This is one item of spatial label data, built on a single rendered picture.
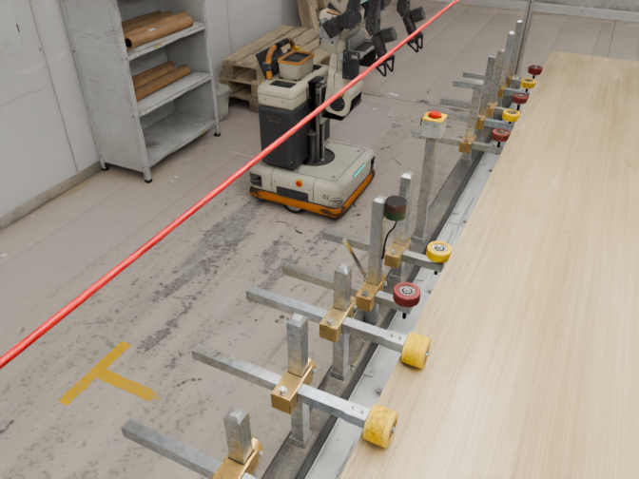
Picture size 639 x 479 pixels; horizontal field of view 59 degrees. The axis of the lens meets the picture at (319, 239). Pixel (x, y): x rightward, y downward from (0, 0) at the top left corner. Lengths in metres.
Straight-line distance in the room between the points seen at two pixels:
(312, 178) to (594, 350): 2.26
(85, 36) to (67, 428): 2.42
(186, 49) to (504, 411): 3.85
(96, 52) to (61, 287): 1.53
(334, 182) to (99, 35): 1.72
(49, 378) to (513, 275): 2.06
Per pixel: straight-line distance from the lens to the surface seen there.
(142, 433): 1.32
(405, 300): 1.66
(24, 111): 3.98
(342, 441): 1.67
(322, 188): 3.46
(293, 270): 1.81
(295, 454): 1.55
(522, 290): 1.78
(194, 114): 4.88
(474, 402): 1.43
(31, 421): 2.76
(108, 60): 3.95
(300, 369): 1.33
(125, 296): 3.19
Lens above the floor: 1.99
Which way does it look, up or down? 35 degrees down
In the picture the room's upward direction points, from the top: straight up
